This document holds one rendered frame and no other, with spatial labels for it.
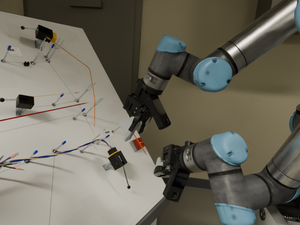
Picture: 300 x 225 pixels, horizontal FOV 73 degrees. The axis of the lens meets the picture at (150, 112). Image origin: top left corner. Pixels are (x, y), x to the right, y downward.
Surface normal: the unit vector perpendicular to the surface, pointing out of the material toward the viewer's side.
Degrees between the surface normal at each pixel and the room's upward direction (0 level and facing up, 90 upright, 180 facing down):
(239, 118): 90
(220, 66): 90
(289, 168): 98
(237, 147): 54
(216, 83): 90
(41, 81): 50
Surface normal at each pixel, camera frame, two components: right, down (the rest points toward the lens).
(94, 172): 0.68, -0.47
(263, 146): -0.11, 0.23
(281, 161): -0.95, -0.03
